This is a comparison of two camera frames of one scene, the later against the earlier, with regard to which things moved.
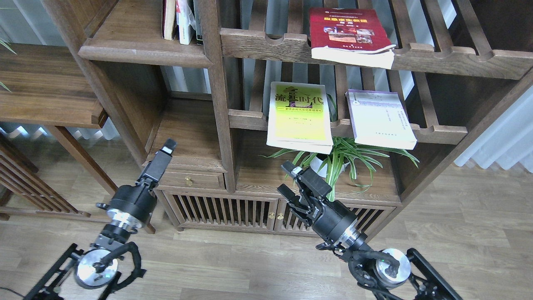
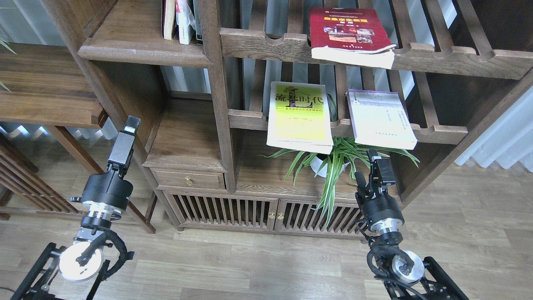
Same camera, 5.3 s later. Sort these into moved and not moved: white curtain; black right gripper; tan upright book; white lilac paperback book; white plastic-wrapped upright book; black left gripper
Moved: black left gripper; black right gripper
Not moved: white lilac paperback book; white plastic-wrapped upright book; tan upright book; white curtain
